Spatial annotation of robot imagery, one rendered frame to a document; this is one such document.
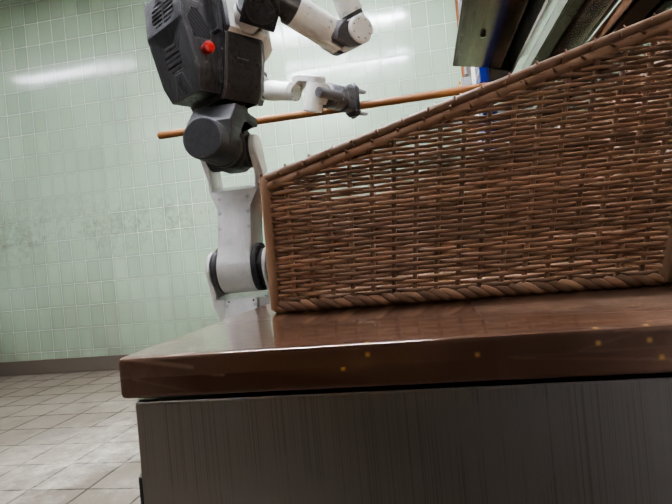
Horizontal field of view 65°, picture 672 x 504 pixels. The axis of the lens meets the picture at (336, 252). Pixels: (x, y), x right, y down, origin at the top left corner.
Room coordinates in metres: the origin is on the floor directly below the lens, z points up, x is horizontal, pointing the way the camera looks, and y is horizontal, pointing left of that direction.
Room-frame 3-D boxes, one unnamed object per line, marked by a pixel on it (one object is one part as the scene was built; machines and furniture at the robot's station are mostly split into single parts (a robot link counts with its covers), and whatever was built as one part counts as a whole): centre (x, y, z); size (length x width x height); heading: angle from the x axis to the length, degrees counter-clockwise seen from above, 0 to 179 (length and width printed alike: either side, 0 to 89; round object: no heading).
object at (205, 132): (1.52, 0.30, 1.00); 0.28 x 0.13 x 0.18; 170
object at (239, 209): (1.59, 0.28, 0.78); 0.18 x 0.15 x 0.47; 80
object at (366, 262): (0.80, -0.21, 0.72); 0.56 x 0.49 x 0.28; 169
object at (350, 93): (1.92, -0.07, 1.20); 0.12 x 0.10 x 0.13; 135
